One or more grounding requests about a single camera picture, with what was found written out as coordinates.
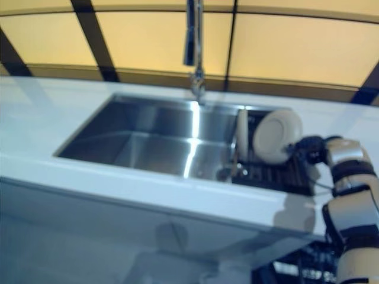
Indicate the black silver robot right hand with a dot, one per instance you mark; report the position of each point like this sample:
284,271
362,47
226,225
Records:
311,143

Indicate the cream round ceramic plate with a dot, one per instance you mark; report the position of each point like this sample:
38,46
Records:
275,136
242,136

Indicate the black sink dish rack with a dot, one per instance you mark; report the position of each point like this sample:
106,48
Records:
266,177

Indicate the grey glossy cabinet door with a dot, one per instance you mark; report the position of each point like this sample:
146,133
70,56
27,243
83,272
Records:
222,254
74,236

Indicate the stainless steel sink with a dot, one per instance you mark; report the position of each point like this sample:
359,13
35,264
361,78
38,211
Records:
154,142

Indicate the chrome kitchen faucet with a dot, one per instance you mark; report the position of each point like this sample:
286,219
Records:
194,35

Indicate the yellow panelled window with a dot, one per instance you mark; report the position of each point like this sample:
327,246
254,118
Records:
133,38

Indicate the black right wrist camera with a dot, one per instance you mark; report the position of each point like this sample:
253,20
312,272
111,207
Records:
315,156

